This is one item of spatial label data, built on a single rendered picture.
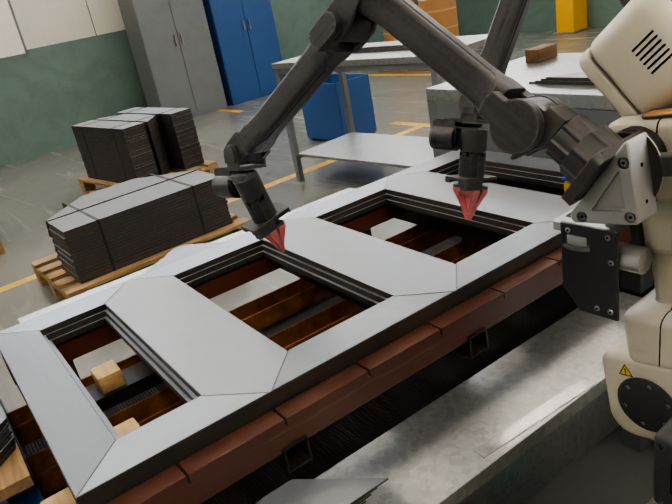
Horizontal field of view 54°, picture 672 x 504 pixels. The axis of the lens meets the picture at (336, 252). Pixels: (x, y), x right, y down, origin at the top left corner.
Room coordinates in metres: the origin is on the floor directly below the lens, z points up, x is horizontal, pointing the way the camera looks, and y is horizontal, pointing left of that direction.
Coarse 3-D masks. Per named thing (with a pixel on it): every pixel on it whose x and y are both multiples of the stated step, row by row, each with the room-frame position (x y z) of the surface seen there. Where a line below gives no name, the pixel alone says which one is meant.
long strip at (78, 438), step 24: (0, 336) 1.38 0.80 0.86; (24, 336) 1.35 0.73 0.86; (24, 360) 1.23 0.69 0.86; (48, 360) 1.21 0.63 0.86; (24, 384) 1.13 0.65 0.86; (48, 384) 1.11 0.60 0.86; (72, 384) 1.10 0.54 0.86; (48, 408) 1.03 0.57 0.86; (72, 408) 1.01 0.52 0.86; (48, 432) 0.95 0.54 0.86; (72, 432) 0.94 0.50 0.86; (96, 432) 0.92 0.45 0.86; (72, 456) 0.87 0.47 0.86; (96, 456) 0.86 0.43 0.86; (72, 480) 0.81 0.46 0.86
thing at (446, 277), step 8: (440, 272) 1.27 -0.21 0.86; (448, 272) 1.26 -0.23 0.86; (424, 280) 1.25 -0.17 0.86; (432, 280) 1.24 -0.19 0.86; (440, 280) 1.23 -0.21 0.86; (448, 280) 1.22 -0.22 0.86; (408, 288) 1.22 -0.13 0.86; (416, 288) 1.22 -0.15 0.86; (424, 288) 1.21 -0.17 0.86; (432, 288) 1.20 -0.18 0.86; (440, 288) 1.20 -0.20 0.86
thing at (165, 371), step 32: (384, 192) 1.91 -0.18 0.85; (480, 224) 1.57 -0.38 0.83; (512, 224) 1.49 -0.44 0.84; (224, 256) 1.62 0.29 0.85; (256, 256) 1.65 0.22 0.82; (288, 256) 1.56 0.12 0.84; (352, 288) 1.32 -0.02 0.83; (480, 288) 1.21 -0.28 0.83; (96, 320) 1.43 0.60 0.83; (416, 320) 1.12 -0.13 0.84; (0, 352) 1.37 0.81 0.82; (352, 352) 1.04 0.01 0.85; (288, 384) 0.96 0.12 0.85; (256, 416) 0.92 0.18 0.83; (192, 448) 0.86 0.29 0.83; (128, 480) 0.81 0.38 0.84
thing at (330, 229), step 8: (328, 224) 1.70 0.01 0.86; (336, 224) 1.69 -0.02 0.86; (312, 232) 1.66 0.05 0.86; (320, 232) 1.65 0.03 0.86; (328, 232) 1.64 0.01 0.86; (336, 232) 1.63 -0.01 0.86; (296, 240) 1.62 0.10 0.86; (304, 240) 1.61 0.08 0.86; (312, 240) 1.60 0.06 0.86; (288, 248) 1.58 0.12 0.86; (296, 248) 1.57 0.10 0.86
